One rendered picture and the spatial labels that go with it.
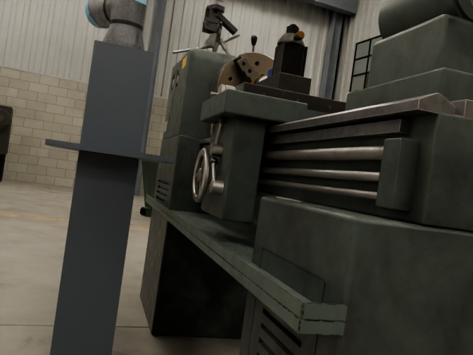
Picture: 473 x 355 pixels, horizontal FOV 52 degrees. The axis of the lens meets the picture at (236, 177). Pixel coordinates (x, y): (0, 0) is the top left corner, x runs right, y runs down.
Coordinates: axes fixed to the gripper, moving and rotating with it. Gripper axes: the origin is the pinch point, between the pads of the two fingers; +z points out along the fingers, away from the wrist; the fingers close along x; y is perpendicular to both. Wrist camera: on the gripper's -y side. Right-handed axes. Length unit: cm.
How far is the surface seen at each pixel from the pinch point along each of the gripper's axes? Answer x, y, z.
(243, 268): 141, 18, 73
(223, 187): 103, 14, 60
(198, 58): 16.3, 10.1, 8.3
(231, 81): 31.9, -2.0, 18.4
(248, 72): 37.9, -6.6, 15.1
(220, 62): 16.3, 0.3, 8.2
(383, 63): 141, -5, 31
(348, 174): 149, 4, 53
